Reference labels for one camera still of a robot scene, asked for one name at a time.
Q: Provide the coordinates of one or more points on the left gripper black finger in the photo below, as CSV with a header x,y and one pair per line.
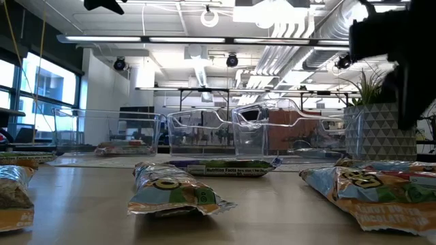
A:
x,y
102,4

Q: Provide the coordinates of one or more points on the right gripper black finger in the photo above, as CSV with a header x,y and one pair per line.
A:
x,y
415,98

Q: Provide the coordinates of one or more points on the Chewy peanut butter granola bar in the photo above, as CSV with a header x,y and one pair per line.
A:
x,y
374,197
170,190
15,197
20,164
391,165

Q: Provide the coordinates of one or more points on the red green granola bar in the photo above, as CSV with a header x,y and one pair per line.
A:
x,y
124,148

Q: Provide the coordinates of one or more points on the blue wrapped granola bar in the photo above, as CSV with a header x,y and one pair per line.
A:
x,y
316,154

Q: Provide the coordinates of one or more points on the green spiky plant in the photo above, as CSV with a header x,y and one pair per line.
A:
x,y
369,90

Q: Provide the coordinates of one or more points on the grey triangle pattern planter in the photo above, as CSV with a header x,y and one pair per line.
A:
x,y
381,136

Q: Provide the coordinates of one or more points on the black ceiling spotlight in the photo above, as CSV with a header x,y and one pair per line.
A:
x,y
120,64
232,60
344,62

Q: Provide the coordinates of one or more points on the long linear ceiling light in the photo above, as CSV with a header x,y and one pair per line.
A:
x,y
187,39

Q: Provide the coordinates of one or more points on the wide clear plastic bin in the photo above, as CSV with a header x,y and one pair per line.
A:
x,y
75,136

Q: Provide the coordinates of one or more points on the grey woven placemat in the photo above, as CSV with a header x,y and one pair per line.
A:
x,y
136,161

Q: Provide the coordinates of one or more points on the small clear plastic bin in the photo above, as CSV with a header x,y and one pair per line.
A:
x,y
201,143

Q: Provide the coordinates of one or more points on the black metal frame rack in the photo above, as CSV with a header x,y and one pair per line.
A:
x,y
204,90

